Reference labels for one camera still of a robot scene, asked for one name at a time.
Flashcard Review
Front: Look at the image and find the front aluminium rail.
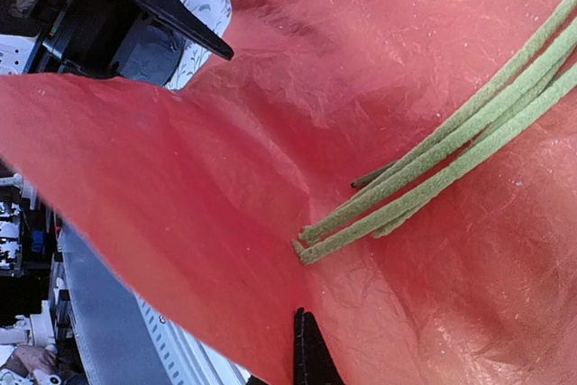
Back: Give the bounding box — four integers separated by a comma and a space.
59, 225, 250, 384

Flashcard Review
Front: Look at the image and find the orange wrapping paper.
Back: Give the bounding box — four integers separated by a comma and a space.
1, 0, 576, 384

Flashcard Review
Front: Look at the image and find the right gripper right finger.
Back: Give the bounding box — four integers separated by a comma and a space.
293, 307, 344, 385

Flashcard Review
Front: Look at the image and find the blue fake flower stem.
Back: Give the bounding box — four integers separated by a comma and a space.
295, 68, 576, 264

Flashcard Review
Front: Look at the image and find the cream rose fake stem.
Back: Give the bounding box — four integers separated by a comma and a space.
299, 22, 576, 247

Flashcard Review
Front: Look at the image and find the black mug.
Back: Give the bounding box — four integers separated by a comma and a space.
110, 22, 184, 87

